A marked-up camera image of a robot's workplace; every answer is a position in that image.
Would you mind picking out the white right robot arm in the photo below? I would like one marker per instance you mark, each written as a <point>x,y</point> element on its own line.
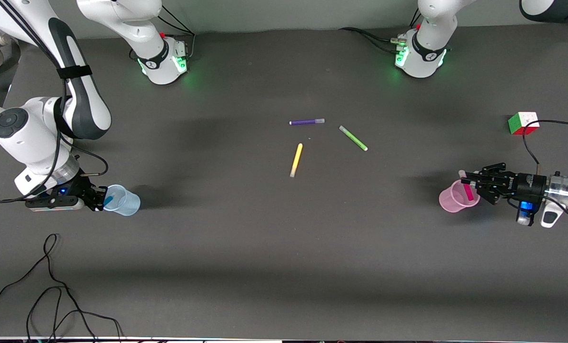
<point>88,109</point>

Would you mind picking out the rubiks cube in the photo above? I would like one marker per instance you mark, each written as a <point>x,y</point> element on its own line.
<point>523,123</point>

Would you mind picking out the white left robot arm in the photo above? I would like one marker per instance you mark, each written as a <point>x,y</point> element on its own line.
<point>429,47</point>

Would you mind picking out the yellow marker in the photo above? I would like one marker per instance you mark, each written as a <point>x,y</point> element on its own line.
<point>296,160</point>

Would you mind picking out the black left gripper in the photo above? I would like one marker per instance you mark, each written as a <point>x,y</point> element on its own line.
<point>526,183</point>

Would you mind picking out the pink marker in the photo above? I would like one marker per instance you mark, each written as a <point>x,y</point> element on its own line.
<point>469,190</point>

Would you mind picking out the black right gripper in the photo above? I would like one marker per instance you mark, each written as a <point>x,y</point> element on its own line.
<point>80,188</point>

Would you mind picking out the purple marker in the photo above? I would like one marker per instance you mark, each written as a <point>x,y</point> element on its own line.
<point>306,122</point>

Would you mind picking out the translucent blue plastic cup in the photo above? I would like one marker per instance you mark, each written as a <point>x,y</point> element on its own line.
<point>126,205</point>

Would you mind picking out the green marker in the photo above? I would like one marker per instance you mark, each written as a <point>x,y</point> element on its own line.
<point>353,138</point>

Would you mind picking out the blue marker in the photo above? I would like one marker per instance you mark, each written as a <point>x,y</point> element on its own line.
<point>108,200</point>

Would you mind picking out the translucent pink plastic cup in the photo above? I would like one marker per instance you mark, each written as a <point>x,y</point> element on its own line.
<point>450,202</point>

